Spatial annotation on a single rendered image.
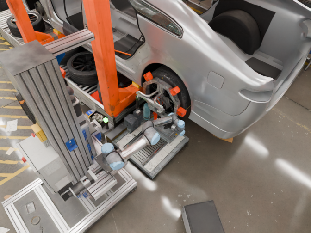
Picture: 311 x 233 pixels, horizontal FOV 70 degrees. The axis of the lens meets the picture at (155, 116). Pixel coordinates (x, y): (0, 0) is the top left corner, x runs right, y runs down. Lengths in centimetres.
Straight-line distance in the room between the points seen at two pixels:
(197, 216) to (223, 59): 164
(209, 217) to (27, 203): 201
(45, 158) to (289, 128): 361
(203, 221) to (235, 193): 79
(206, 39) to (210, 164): 183
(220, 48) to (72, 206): 228
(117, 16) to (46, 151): 287
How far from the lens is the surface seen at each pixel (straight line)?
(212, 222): 268
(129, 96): 304
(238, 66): 210
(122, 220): 294
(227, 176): 333
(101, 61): 241
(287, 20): 367
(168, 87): 253
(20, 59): 152
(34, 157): 203
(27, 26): 413
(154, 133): 210
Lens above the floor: 284
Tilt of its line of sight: 51 degrees down
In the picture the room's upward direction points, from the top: 5 degrees clockwise
